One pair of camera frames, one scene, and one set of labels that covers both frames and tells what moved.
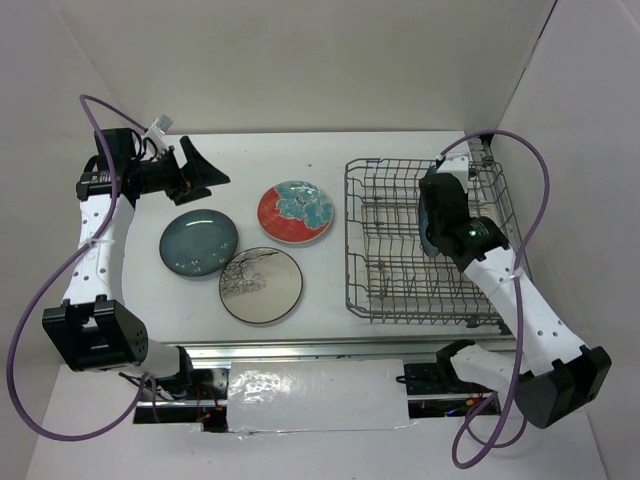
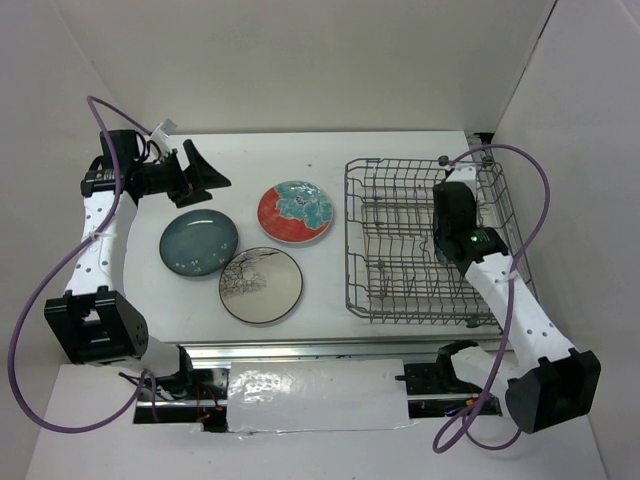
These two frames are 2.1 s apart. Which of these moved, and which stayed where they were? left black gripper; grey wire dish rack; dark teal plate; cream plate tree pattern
Moved: dark teal plate
Stayed: grey wire dish rack; cream plate tree pattern; left black gripper
